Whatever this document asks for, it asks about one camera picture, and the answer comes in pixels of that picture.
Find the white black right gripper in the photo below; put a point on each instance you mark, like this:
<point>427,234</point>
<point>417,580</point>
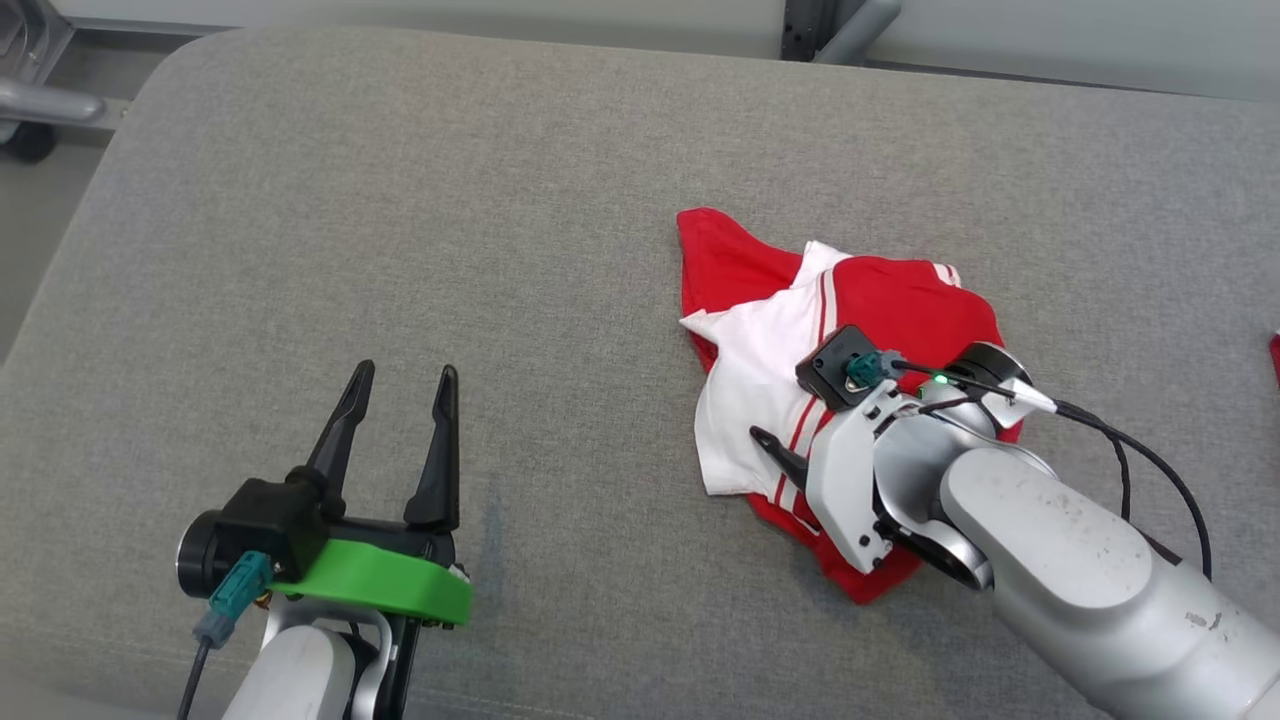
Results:
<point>845,480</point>

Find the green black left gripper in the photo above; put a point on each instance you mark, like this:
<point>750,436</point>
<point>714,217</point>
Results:
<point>390,590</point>

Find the red and white shirt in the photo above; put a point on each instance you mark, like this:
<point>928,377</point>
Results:
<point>760,340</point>

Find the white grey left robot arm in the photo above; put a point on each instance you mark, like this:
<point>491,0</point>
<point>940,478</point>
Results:
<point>300,670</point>

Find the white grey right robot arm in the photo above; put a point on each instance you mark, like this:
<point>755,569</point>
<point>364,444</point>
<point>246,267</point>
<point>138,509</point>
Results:
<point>1050,560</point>

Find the grey fabric sofa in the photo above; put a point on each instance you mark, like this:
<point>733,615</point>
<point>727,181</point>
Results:
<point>400,250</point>

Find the black caster wheel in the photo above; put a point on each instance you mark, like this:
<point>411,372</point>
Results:
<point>28,142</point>

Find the red garment with white trim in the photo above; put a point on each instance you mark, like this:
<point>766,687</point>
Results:
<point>1276,360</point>

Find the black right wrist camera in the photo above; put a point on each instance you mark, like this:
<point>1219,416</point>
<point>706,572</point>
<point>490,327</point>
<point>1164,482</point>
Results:
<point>828,368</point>

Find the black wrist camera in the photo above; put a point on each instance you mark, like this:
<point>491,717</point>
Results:
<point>265,530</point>
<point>828,368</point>

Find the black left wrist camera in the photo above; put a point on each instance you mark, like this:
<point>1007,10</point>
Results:
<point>265,530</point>

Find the grey metal post bracket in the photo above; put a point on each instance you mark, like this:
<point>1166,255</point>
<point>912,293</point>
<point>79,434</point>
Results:
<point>860,30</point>

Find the grey metal stand frame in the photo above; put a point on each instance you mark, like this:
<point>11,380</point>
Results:
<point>40,100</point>

